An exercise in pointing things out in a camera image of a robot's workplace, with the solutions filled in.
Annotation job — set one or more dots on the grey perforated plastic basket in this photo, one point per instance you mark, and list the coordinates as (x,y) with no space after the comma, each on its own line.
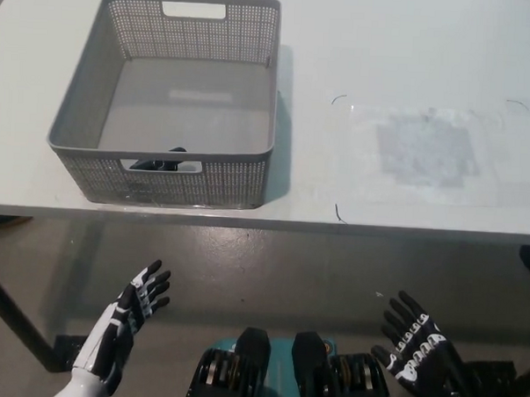
(185,116)

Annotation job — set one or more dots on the black metal table leg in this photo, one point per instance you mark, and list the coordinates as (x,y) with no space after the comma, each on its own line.
(18,315)

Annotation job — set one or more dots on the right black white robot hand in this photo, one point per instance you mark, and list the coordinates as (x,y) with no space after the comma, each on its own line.
(425,355)

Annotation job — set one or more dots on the black table foot plate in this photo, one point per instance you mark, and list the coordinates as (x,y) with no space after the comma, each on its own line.
(67,350)
(495,375)

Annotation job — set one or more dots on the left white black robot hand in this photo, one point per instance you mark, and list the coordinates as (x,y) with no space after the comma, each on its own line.
(119,324)

